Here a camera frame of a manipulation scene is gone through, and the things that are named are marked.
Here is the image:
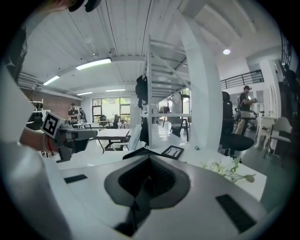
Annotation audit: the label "large window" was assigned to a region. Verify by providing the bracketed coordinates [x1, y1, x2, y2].
[92, 97, 131, 122]

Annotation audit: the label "white metal shelf rack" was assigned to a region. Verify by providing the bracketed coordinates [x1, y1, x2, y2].
[140, 34, 192, 150]

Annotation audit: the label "wooden table with pale top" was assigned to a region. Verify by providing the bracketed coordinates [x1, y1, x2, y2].
[96, 128, 131, 155]

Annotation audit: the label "black hanging garment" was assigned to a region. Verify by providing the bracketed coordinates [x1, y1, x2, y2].
[135, 74, 150, 110]

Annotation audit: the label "black printed t-shirt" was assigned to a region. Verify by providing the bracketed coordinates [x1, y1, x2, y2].
[6, 25, 28, 83]

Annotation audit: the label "black balcony railing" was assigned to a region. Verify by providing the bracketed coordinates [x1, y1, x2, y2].
[220, 69, 264, 90]

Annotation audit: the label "black picture frame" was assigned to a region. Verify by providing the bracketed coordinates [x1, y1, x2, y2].
[161, 145, 185, 161]

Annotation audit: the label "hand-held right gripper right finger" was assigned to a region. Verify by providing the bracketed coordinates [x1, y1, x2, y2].
[131, 156, 278, 240]

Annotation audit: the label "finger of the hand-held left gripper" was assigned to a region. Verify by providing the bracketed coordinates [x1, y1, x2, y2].
[69, 129, 98, 154]

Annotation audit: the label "white armchair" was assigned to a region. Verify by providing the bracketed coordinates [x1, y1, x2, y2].
[263, 116, 293, 158]

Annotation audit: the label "red string bracelet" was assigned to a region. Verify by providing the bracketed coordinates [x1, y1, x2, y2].
[44, 134, 54, 156]

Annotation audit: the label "black mesh office chair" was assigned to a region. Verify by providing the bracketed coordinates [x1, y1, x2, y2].
[219, 91, 255, 157]

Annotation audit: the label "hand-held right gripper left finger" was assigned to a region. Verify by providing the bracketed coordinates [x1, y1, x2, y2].
[45, 156, 150, 240]

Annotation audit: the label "white artificial flowers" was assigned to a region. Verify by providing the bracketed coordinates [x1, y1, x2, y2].
[200, 157, 256, 183]

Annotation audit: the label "person's left forearm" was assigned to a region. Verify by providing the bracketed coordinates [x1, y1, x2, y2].
[18, 127, 60, 157]

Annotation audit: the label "black pen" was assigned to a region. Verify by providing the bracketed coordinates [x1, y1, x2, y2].
[113, 175, 157, 237]

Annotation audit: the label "long ceiling lamp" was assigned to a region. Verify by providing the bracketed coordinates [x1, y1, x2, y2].
[43, 75, 60, 86]
[75, 58, 112, 70]

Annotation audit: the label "black head-worn camera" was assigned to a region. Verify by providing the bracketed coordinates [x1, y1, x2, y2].
[67, 0, 103, 13]

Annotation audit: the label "black box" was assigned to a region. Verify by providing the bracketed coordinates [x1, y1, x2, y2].
[123, 147, 165, 160]

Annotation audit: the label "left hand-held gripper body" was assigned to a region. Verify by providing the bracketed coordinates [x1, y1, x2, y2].
[41, 111, 73, 164]

